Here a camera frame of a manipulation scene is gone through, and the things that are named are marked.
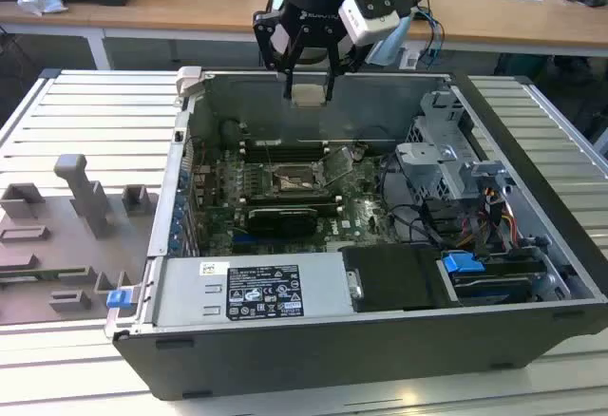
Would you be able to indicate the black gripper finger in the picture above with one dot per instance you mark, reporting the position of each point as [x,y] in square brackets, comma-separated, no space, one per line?
[335,62]
[290,62]

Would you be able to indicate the silver CPU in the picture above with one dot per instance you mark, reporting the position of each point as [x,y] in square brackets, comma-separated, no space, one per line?
[309,95]

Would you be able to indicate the RAM slot with black clips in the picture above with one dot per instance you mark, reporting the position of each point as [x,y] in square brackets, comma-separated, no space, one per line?
[285,156]
[285,146]

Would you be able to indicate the CPU socket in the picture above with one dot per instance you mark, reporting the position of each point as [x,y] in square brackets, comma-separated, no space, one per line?
[285,188]

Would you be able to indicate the pale blue teach pendant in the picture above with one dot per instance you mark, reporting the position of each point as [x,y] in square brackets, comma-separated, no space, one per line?
[387,50]

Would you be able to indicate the round coin cell battery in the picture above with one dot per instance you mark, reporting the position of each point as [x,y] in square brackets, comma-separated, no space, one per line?
[359,151]

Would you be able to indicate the grey case latch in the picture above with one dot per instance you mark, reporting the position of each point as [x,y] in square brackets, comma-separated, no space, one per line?
[187,81]

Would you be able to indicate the wooden desk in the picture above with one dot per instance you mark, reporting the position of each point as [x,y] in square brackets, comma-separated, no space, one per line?
[190,3]

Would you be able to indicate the metal drive cage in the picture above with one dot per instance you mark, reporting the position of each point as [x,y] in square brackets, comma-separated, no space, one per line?
[442,155]

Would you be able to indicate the green motherboard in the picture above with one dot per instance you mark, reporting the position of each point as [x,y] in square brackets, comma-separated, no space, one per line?
[361,216]

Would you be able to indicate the black graphics card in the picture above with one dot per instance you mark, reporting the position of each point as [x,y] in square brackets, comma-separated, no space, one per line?
[280,223]

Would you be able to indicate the black plastic shroud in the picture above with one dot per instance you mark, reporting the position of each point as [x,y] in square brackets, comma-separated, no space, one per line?
[394,278]

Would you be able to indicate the hard disk in blue carrier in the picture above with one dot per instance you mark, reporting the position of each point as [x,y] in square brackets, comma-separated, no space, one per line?
[463,263]

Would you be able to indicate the silver power supply unit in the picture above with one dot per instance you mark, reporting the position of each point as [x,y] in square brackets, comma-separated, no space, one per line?
[185,292]

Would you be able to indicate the crumpled white paper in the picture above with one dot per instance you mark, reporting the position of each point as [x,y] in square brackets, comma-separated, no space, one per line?
[40,3]

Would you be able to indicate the black mouse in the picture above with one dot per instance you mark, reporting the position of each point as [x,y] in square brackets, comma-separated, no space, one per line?
[594,1]

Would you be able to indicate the grey parts rack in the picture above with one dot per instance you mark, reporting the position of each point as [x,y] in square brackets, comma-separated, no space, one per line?
[62,245]

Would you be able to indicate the blue case latch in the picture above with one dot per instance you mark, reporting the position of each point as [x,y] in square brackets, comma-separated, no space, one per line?
[119,299]

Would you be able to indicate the black PC case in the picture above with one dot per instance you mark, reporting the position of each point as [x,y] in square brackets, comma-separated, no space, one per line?
[332,359]

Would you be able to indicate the green RAM stick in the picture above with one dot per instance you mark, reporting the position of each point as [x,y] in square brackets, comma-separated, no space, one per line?
[47,274]

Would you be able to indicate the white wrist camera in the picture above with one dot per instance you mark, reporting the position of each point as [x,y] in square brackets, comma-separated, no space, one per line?
[370,22]

